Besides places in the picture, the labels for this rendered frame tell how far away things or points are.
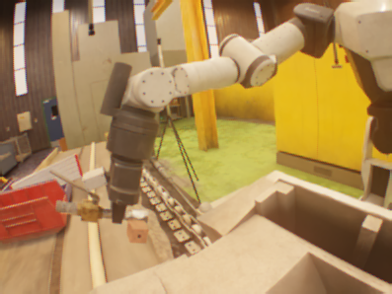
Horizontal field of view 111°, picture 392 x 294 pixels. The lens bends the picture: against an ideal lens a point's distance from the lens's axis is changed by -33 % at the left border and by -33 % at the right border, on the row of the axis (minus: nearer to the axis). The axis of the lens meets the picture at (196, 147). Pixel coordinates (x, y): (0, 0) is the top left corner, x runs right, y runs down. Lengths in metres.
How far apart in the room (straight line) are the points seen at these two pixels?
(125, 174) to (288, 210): 0.26
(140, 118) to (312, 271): 0.33
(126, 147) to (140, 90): 0.10
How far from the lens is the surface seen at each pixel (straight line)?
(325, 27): 0.62
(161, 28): 7.94
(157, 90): 0.32
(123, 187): 0.35
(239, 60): 0.47
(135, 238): 0.37
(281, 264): 0.24
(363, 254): 0.27
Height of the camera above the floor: 1.13
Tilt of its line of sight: 15 degrees down
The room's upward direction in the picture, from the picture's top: 8 degrees counter-clockwise
